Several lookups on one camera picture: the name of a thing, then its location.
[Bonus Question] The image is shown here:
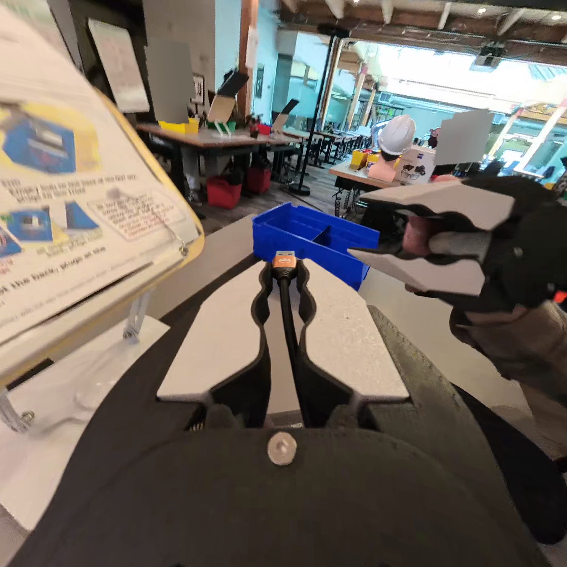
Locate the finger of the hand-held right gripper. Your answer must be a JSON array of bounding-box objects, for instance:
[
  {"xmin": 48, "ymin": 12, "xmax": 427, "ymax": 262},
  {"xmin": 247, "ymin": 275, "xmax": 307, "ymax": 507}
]
[
  {"xmin": 359, "ymin": 180, "xmax": 516, "ymax": 233},
  {"xmin": 346, "ymin": 247, "xmax": 488, "ymax": 297}
]

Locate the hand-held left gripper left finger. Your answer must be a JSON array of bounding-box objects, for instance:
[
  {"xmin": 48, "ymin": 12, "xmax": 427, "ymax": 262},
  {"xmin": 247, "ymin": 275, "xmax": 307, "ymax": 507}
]
[{"xmin": 157, "ymin": 260, "xmax": 272, "ymax": 428}]

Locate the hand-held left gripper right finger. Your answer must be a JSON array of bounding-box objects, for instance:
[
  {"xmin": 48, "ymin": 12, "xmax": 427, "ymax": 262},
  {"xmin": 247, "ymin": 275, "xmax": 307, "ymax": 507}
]
[{"xmin": 295, "ymin": 258, "xmax": 411, "ymax": 428}]

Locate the orange usb cable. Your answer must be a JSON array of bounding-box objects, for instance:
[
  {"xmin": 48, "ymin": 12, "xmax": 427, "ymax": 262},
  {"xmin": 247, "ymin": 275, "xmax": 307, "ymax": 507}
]
[{"xmin": 271, "ymin": 251, "xmax": 304, "ymax": 426}]

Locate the blue plastic bin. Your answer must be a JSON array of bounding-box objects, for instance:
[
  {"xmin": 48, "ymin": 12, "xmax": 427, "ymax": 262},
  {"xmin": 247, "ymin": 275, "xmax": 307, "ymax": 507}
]
[{"xmin": 252, "ymin": 202, "xmax": 382, "ymax": 291}]

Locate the person's right forearm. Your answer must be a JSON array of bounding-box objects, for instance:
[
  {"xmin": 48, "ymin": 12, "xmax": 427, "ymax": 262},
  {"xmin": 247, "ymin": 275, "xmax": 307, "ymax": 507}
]
[{"xmin": 450, "ymin": 297, "xmax": 567, "ymax": 457}]

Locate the person's right hand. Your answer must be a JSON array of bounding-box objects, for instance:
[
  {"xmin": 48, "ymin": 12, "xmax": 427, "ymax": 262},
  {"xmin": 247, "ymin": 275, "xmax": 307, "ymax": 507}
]
[{"xmin": 401, "ymin": 216, "xmax": 436, "ymax": 258}]

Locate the white cardboard box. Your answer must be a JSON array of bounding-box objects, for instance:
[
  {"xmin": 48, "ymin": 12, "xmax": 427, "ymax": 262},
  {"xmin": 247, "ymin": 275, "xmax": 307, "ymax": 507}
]
[{"xmin": 397, "ymin": 146, "xmax": 437, "ymax": 185}]

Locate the white hard hat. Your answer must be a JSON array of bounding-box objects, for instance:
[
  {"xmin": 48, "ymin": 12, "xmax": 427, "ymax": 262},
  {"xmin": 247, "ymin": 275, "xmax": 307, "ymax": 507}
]
[{"xmin": 378, "ymin": 115, "xmax": 416, "ymax": 157}]

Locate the wooden work table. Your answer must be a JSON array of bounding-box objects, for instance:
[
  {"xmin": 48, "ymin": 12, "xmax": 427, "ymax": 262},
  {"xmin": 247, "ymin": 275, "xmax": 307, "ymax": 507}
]
[
  {"xmin": 138, "ymin": 123, "xmax": 304, "ymax": 204},
  {"xmin": 328, "ymin": 158, "xmax": 399, "ymax": 218}
]

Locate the black pole stand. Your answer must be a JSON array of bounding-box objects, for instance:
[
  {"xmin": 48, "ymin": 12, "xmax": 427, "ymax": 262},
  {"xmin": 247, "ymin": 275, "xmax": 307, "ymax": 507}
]
[{"xmin": 288, "ymin": 22, "xmax": 352, "ymax": 197}]

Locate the red plastic bin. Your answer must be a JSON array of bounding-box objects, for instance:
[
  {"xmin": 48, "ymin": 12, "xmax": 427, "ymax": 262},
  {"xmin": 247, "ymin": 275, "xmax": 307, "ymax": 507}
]
[{"xmin": 207, "ymin": 177, "xmax": 242, "ymax": 210}]

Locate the white stand base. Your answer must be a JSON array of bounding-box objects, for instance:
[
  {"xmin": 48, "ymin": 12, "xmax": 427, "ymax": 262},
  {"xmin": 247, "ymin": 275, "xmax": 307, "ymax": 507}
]
[{"xmin": 0, "ymin": 293, "xmax": 171, "ymax": 532}]

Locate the black wrist rest pad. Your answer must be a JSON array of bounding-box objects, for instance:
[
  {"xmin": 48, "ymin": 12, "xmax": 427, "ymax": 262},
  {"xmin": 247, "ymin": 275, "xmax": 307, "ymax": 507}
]
[{"xmin": 452, "ymin": 386, "xmax": 567, "ymax": 545}]

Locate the printed instruction sheet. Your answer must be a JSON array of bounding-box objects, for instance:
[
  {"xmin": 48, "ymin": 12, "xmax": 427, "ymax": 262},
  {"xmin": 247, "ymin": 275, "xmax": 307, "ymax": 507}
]
[{"xmin": 0, "ymin": 9, "xmax": 200, "ymax": 346}]

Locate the yellow plastic bin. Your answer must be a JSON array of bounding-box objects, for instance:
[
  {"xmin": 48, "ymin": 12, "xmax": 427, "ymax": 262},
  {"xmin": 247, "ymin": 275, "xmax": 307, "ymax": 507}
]
[{"xmin": 160, "ymin": 118, "xmax": 201, "ymax": 136}]

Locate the wooden column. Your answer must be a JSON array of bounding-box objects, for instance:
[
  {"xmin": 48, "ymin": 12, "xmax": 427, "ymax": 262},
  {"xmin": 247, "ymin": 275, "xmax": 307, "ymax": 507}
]
[{"xmin": 235, "ymin": 0, "xmax": 262, "ymax": 120}]

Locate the white easel board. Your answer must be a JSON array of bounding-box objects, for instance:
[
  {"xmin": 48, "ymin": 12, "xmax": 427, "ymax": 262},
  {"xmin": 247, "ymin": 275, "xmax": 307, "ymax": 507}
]
[{"xmin": 87, "ymin": 18, "xmax": 151, "ymax": 114}]

